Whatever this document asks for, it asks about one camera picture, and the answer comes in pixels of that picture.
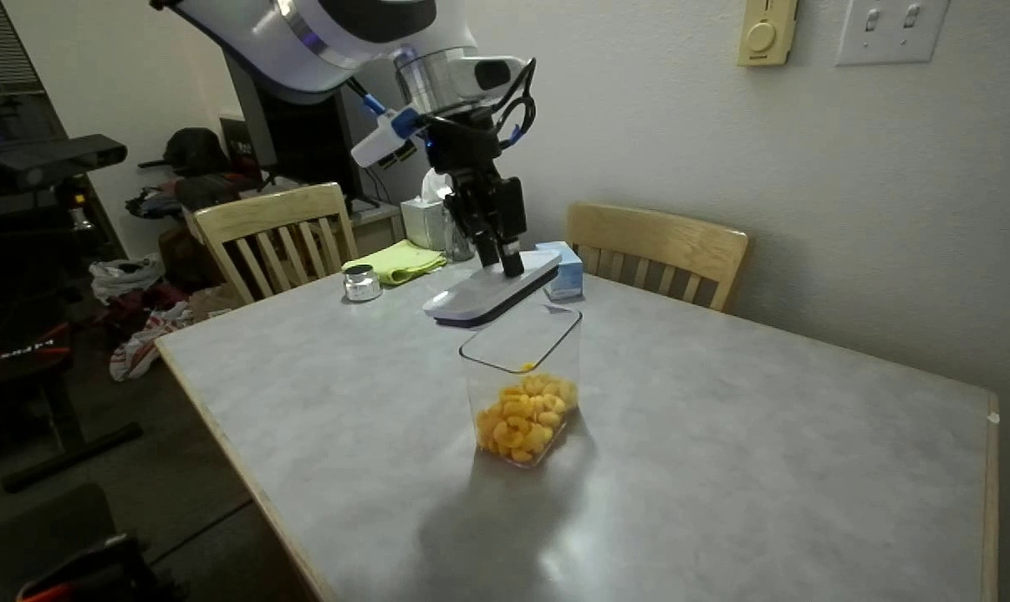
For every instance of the wooden slat-back chair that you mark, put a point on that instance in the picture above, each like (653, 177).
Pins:
(661, 240)
(270, 213)

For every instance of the lime green cloth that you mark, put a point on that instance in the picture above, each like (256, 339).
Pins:
(405, 263)

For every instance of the small light blue box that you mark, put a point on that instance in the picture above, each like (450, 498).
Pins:
(573, 279)

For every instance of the red and white clothes pile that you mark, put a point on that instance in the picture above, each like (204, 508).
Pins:
(147, 328)

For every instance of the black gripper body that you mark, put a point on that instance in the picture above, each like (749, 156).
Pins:
(467, 144)

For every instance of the black depth camera bar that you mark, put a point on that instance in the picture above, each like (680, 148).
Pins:
(53, 157)

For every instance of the beige wall thermostat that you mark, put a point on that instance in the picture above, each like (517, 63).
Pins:
(768, 32)

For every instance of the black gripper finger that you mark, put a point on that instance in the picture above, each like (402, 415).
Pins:
(478, 228)
(513, 228)

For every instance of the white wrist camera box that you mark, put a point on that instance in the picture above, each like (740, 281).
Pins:
(384, 138)

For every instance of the white light switch plate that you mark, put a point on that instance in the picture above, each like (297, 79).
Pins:
(895, 27)

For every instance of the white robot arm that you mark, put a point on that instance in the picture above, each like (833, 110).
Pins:
(305, 37)

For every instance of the black monitor screen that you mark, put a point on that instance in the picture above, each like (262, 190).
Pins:
(291, 135)

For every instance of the black metal stand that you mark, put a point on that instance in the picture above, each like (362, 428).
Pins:
(56, 415)

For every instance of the clear plastic food container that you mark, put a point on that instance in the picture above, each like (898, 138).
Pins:
(523, 378)

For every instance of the white rectangular container lid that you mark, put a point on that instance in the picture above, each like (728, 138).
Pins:
(492, 288)

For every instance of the red and black bag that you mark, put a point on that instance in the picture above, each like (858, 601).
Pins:
(92, 570)

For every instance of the white tissue box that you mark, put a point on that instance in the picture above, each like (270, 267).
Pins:
(419, 223)

